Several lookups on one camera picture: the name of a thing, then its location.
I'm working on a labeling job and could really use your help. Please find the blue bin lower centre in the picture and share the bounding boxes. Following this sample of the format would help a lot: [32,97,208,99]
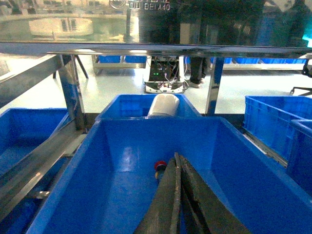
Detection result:
[28,117,312,234]

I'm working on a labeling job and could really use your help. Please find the blue bin far right back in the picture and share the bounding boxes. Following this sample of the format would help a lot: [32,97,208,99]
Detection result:
[243,96,312,160]

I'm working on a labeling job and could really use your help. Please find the red mushroom push button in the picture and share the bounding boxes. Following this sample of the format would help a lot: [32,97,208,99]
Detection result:
[154,160,167,183]

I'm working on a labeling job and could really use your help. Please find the black office chair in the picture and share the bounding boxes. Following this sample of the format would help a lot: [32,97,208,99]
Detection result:
[289,58,312,97]

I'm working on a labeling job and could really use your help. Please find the white cylindrical canister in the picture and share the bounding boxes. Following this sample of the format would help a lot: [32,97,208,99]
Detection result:
[147,94,180,117]

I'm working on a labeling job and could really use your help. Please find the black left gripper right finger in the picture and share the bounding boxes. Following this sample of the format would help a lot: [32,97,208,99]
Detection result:
[175,152,251,234]

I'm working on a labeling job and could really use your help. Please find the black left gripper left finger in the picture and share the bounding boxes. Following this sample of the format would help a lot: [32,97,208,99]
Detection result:
[134,157,181,234]

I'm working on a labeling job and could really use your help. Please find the blue bin behind with canister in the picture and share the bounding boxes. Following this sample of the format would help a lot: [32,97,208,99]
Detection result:
[96,94,201,121]

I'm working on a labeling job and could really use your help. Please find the stainless steel flow rack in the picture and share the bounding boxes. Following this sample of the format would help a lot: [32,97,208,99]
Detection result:
[0,0,312,220]

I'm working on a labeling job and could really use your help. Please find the blue bin lower left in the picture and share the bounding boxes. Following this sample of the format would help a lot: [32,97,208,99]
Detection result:
[0,108,68,175]

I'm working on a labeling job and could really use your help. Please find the person legs in background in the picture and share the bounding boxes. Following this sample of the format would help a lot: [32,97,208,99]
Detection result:
[188,57,210,88]

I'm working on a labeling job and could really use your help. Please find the blue bin lower right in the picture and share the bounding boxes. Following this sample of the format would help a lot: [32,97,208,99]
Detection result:
[286,120,312,195]

